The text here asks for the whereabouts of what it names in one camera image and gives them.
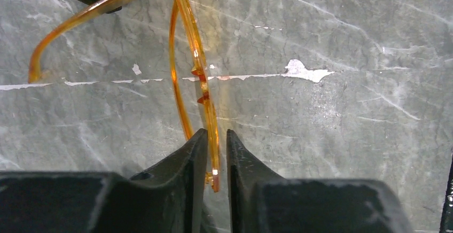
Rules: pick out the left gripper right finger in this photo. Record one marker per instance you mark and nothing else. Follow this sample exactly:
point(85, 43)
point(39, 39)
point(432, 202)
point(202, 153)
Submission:
point(263, 201)

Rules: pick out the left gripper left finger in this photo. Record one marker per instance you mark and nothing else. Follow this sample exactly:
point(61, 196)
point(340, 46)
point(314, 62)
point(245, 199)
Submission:
point(166, 197)

